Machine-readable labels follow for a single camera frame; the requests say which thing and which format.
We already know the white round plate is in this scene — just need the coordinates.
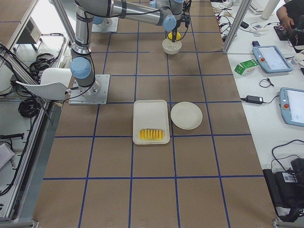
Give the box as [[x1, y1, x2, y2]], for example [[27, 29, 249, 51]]
[[171, 102, 203, 130]]

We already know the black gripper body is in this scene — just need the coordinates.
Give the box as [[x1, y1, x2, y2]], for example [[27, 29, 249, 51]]
[[172, 20, 184, 32]]

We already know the yellow lemon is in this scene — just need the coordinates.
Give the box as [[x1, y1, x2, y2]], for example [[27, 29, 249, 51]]
[[167, 32, 181, 40]]

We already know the blue teach pendant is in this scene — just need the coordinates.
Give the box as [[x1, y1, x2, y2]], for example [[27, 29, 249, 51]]
[[279, 87, 304, 127], [253, 46, 293, 73]]

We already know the green white carton box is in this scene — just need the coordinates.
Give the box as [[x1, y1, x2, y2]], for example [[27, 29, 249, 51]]
[[234, 59, 258, 76]]

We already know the white rectangular tray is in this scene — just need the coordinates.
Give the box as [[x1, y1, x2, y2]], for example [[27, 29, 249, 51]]
[[133, 100, 170, 145]]

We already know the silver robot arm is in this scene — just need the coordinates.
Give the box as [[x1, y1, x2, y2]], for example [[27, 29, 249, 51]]
[[70, 0, 190, 101]]

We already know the aluminium frame post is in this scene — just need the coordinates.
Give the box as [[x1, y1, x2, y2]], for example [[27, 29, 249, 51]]
[[222, 0, 251, 54]]

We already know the white ceramic bowl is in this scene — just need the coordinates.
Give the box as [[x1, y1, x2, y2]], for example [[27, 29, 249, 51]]
[[162, 38, 182, 55]]

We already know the black power adapter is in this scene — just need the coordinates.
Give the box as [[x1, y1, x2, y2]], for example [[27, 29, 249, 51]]
[[245, 95, 264, 105]]

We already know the white chair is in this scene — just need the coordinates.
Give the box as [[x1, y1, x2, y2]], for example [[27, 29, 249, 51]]
[[16, 68, 72, 101]]

